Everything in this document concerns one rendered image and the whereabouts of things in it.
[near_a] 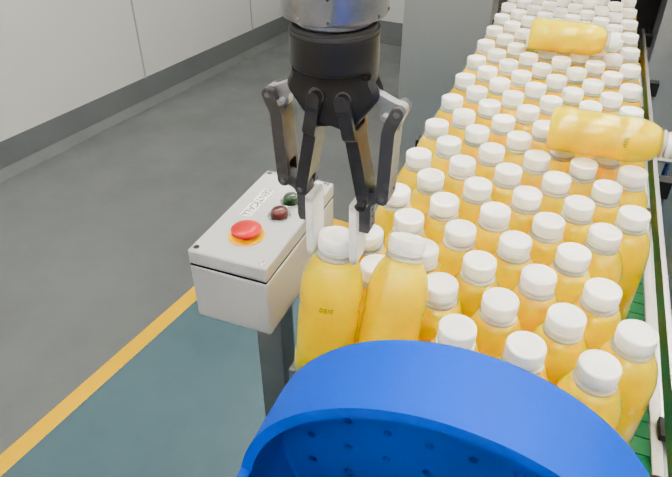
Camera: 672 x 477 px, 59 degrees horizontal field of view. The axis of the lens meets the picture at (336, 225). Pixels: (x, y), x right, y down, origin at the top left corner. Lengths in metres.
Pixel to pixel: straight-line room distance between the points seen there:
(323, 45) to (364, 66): 0.04
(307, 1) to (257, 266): 0.31
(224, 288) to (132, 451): 1.26
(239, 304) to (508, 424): 0.42
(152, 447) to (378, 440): 1.48
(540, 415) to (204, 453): 1.56
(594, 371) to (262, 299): 0.35
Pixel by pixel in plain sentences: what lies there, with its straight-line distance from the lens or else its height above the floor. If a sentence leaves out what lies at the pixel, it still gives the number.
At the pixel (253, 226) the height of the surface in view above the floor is 1.11.
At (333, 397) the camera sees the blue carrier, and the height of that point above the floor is 1.21.
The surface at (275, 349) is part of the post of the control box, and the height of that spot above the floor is 0.88.
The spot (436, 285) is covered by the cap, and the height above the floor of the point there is 1.08.
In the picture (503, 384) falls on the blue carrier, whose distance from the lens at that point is 0.37.
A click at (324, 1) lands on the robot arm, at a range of 0.47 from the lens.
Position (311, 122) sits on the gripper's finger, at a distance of 0.53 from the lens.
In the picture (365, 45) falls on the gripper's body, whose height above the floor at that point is 1.36.
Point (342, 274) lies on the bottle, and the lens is 0.61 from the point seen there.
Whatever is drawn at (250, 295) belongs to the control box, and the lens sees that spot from 0.69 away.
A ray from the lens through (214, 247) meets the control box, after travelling 0.70.
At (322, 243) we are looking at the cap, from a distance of 0.60.
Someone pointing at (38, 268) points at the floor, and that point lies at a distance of 2.70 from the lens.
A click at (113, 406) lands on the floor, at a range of 2.05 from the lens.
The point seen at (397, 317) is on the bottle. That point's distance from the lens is 0.63.
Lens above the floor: 1.51
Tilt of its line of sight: 34 degrees down
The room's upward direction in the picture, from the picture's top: straight up
